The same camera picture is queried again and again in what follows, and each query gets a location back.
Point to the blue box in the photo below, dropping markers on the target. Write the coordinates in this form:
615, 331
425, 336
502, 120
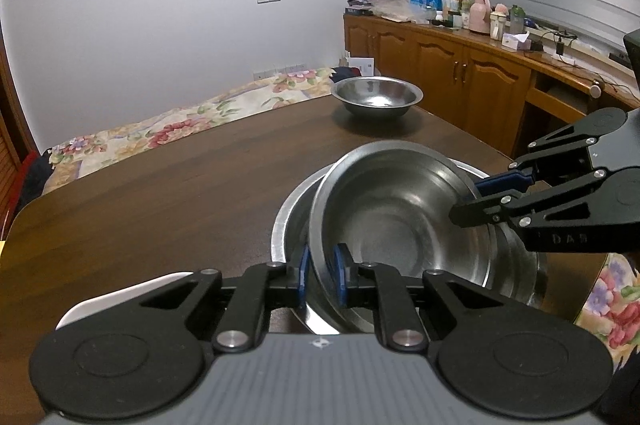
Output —
426, 0

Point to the green lid bottle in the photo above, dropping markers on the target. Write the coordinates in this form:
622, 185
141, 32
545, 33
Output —
516, 21

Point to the large steel bowl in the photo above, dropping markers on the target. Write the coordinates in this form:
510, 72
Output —
520, 270

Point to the pink thermos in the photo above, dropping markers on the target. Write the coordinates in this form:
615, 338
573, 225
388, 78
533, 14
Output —
479, 12

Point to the clear plastic bag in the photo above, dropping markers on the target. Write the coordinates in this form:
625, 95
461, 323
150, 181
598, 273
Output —
400, 10

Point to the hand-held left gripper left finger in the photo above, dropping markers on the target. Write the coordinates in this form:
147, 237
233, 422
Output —
303, 277

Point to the white paper box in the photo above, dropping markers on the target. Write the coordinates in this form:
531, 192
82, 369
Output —
361, 65

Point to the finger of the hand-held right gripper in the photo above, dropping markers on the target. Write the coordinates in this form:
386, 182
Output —
500, 182
480, 211

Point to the large floral white plate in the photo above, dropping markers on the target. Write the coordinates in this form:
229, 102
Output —
115, 300

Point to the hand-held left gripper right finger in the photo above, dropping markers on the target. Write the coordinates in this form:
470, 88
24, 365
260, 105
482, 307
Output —
341, 275

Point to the dark navy cloth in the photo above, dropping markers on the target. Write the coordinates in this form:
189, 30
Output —
35, 175

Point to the wooden cabinet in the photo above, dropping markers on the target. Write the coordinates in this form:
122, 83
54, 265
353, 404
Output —
450, 55

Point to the floral bed blanket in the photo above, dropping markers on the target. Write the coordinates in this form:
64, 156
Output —
150, 130

